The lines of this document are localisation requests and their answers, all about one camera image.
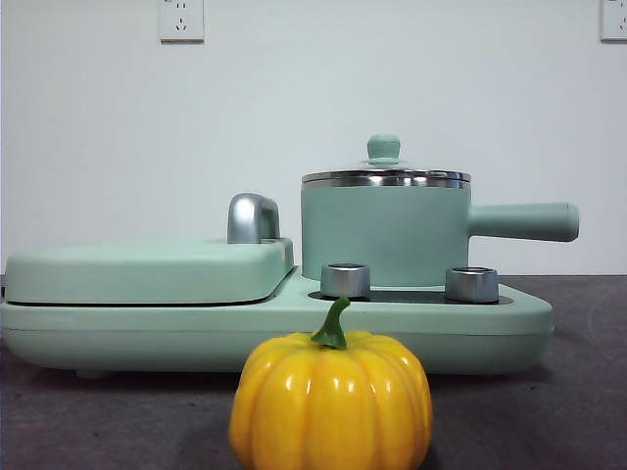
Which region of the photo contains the yellow toy pumpkin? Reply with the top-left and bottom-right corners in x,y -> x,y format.
228,296 -> 435,470

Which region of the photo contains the silver control knob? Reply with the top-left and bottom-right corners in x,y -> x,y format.
444,266 -> 501,303
319,262 -> 371,300

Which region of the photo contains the white wall socket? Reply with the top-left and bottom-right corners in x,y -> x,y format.
159,0 -> 206,45
600,0 -> 627,43

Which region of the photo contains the mint green griddle cover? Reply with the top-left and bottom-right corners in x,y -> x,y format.
3,236 -> 296,306

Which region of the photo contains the chrome griddle cover handle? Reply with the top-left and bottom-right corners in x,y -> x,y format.
226,193 -> 283,245

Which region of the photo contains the mint green pot with handle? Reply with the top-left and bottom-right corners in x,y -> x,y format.
300,171 -> 581,289

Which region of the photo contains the mint green breakfast maker base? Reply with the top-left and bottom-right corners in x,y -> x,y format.
0,273 -> 555,381

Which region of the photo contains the glass lid with green knob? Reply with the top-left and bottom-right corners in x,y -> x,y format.
300,134 -> 472,190

